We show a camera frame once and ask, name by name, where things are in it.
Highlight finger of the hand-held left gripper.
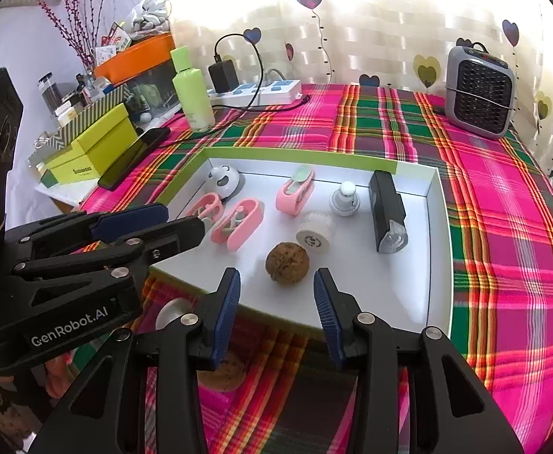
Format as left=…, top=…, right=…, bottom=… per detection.
left=14, top=216, right=206, bottom=282
left=5, top=203, right=169, bottom=251

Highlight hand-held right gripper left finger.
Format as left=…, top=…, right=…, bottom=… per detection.
left=28, top=267, right=242, bottom=454

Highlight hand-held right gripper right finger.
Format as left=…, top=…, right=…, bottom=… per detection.
left=312, top=267, right=525, bottom=454

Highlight green and white cardboard box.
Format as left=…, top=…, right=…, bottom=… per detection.
left=75, top=146, right=452, bottom=341

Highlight green and white spool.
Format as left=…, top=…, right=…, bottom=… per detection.
left=155, top=298, right=202, bottom=332

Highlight brown walnut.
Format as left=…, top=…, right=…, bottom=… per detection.
left=264, top=242, right=310, bottom=287
left=196, top=350, right=246, bottom=392

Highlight white ribbed cap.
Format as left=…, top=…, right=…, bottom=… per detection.
left=296, top=212, right=334, bottom=256

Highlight white round panda gadget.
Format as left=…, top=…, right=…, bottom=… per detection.
left=207, top=165, right=245, bottom=202

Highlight small white bulb gadget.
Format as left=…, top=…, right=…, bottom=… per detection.
left=329, top=180, right=360, bottom=217

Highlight person's left hand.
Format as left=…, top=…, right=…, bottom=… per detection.
left=0, top=354, right=76, bottom=400

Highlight black smartphone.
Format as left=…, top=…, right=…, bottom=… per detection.
left=98, top=127, right=172, bottom=191

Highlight white paper sheet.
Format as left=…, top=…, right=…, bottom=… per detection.
left=34, top=182, right=93, bottom=207

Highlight yellow-green cardboard box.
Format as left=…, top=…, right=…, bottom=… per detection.
left=40, top=104, right=138, bottom=185

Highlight grey zigzag patterned box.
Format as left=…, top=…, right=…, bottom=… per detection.
left=31, top=87, right=126, bottom=154

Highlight black bike light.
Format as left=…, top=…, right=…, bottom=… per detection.
left=368, top=169, right=409, bottom=253

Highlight light green bottle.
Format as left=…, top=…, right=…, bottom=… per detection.
left=170, top=46, right=216, bottom=133

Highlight glass jar black lid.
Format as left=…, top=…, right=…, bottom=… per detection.
left=37, top=72, right=62, bottom=109

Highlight orange lid bin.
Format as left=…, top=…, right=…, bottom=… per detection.
left=93, top=33, right=176, bottom=87

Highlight black charger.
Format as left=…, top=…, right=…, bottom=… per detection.
left=209, top=60, right=239, bottom=94

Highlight white and blue power strip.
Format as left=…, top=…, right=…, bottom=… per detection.
left=205, top=79, right=302, bottom=107

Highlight pink green plaid tablecloth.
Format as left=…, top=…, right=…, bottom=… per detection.
left=75, top=82, right=553, bottom=454

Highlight white plastic bags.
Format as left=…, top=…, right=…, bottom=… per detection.
left=130, top=0, right=173, bottom=39

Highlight pink flower branches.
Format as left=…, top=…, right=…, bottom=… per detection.
left=33, top=0, right=117, bottom=74

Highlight grey small heater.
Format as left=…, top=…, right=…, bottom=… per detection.
left=444, top=45, right=523, bottom=140

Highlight heart print curtain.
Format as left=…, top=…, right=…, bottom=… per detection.
left=156, top=0, right=553, bottom=228

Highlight pink and green cable winder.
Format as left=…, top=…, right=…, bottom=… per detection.
left=275, top=166, right=316, bottom=217

